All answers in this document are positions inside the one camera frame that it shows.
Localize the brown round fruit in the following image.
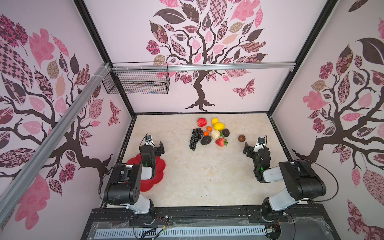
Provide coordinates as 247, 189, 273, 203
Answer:
238, 135, 246, 143

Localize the red flower-shaped bowl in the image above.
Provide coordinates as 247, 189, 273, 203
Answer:
141, 157, 166, 192

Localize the black wire basket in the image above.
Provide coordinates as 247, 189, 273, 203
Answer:
103, 61, 171, 95

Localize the aluminium rail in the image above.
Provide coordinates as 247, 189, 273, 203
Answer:
112, 62, 296, 72
1, 63, 111, 225

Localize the black grape bunch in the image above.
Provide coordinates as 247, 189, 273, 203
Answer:
189, 128, 204, 151

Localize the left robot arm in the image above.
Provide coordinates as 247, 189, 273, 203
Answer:
99, 142, 165, 225

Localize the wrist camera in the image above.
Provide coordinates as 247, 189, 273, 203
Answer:
257, 136, 267, 148
145, 135, 153, 145

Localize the dark avocado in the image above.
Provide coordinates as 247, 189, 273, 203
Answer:
201, 136, 212, 145

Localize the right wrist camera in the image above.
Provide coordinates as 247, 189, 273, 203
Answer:
257, 136, 267, 148

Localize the yellow lemon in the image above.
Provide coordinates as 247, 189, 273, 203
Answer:
213, 122, 226, 132

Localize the aluminium rail back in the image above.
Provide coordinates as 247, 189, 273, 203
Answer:
112, 62, 296, 72

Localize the aluminium rail left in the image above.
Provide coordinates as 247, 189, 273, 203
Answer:
1, 63, 111, 225

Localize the cream pear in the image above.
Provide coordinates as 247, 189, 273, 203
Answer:
211, 129, 221, 140

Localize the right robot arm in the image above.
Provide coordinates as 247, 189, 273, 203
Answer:
243, 138, 340, 222

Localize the white slotted cable duct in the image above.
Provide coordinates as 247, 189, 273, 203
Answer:
93, 226, 267, 240

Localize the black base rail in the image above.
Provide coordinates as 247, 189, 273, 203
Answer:
82, 204, 339, 240

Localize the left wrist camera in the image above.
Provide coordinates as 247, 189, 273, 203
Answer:
145, 135, 153, 145

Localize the red strawberry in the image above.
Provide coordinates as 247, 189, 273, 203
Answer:
216, 138, 228, 147

